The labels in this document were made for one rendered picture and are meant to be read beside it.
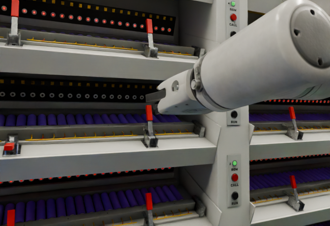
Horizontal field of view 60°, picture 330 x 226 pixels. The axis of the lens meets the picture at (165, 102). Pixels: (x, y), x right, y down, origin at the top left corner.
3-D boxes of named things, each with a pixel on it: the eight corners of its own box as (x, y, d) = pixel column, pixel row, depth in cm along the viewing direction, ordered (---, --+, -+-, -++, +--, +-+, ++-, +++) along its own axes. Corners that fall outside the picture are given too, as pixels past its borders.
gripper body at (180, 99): (188, 108, 36) (155, 121, 46) (251, 108, 41) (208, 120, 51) (183, 52, 38) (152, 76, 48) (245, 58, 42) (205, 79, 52)
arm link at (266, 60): (255, 51, 40) (198, 42, 36) (346, 4, 28) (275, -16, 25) (261, 110, 39) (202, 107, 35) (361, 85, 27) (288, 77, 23)
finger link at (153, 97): (140, 98, 44) (149, 104, 49) (190, 93, 43) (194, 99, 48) (140, 91, 44) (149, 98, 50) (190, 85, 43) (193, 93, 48)
